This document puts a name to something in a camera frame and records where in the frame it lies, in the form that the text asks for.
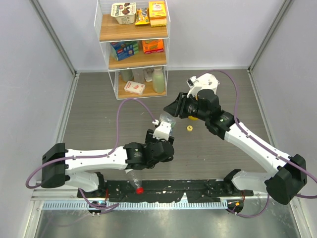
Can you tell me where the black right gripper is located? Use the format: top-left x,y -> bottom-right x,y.
164,92 -> 209,122

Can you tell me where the clear bottle blue white label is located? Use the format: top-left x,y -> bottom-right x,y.
159,113 -> 176,134

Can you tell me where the yellow honey pomelo bottle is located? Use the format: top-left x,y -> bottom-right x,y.
188,116 -> 198,121

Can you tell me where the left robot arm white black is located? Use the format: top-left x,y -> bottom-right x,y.
41,129 -> 174,197

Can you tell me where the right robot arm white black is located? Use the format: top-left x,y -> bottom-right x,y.
164,89 -> 307,205

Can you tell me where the pale green bottle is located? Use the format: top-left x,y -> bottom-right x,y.
152,66 -> 165,93

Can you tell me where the clear bottle red label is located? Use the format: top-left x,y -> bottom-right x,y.
125,169 -> 144,194

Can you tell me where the white pink soap box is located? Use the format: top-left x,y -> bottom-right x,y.
124,81 -> 146,95

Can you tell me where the crumpled white paper bag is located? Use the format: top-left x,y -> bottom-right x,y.
197,73 -> 220,94

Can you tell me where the small white cup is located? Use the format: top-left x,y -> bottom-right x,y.
143,67 -> 153,82

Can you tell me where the clear plastic cup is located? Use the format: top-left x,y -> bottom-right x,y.
132,68 -> 145,83

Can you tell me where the frosted green jar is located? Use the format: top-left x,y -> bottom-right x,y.
120,69 -> 133,82

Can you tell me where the orange cracker box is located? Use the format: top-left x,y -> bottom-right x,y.
142,39 -> 164,54

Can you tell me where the yellow snack packet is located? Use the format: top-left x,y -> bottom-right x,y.
135,7 -> 150,25

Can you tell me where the yellow orange box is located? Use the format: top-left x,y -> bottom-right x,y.
149,0 -> 167,27

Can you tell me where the white yogurt tub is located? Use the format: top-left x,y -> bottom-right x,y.
110,2 -> 136,25

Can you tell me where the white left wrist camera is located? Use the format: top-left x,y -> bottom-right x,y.
152,119 -> 171,140

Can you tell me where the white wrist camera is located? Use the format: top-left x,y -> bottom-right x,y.
187,76 -> 206,98
152,119 -> 171,140

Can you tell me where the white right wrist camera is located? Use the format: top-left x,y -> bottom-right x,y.
187,76 -> 206,98

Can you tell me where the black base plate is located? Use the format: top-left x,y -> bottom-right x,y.
84,179 -> 254,203

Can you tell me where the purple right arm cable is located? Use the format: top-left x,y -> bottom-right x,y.
198,69 -> 317,219

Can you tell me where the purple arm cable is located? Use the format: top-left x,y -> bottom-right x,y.
26,98 -> 159,189
198,69 -> 317,219

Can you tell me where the white wire shelf rack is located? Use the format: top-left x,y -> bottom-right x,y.
94,0 -> 170,100

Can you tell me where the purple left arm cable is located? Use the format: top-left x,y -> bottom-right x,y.
26,98 -> 159,189

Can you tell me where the white slotted cable duct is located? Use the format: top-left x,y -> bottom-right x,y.
42,200 -> 228,210

